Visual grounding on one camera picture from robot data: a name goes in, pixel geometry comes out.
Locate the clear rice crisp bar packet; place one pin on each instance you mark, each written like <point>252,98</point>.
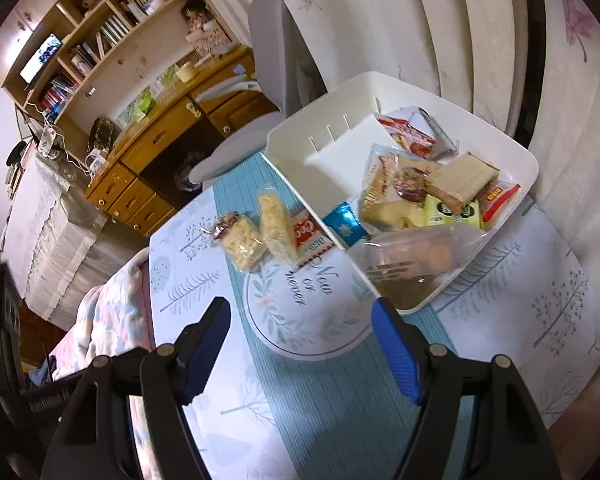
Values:
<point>277,225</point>

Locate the clear red-end rice crisp packet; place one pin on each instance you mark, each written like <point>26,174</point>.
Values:
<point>242,245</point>

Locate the dark patterned pouch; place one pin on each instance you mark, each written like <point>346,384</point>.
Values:
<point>103,132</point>

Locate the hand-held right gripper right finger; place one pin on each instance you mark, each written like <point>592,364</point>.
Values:
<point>395,350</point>

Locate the wooden bookshelf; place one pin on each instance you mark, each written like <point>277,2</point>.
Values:
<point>110,25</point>

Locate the green snack packet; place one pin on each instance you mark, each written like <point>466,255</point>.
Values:
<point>450,212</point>

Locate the beige brown-print snack packet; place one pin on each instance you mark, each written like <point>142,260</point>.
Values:
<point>387,195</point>

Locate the white lace cloth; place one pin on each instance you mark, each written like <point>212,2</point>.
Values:
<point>45,230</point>

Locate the small monitor screen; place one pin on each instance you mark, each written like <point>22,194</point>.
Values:
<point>41,57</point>

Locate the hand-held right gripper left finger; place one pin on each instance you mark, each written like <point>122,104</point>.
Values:
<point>210,350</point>

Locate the black pole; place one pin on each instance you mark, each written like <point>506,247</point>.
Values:
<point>529,50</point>

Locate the red white cookie packet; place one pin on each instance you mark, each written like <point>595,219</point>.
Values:
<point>312,240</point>

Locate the white bowl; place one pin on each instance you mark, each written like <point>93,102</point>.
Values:
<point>186,72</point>

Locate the brown wafer packet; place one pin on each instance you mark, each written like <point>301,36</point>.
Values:
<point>462,180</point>

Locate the green box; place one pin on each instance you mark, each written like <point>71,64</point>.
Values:
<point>140,102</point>

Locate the doll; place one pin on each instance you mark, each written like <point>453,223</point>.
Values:
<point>202,27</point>

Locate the white plastic basket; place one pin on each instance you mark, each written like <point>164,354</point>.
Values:
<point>300,155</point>

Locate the white power strip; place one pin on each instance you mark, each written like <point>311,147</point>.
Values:
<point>97,160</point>

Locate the red orange snack packet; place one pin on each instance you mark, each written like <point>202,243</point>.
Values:
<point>500,200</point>

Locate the pale leaf-print curtain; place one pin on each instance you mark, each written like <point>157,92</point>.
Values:
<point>430,20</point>

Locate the wooden desk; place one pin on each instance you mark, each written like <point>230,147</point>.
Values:
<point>145,135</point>

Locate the grey office chair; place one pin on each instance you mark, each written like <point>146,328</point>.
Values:
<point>275,60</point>

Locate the blue snowflake snack packet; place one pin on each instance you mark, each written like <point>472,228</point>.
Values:
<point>345,225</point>

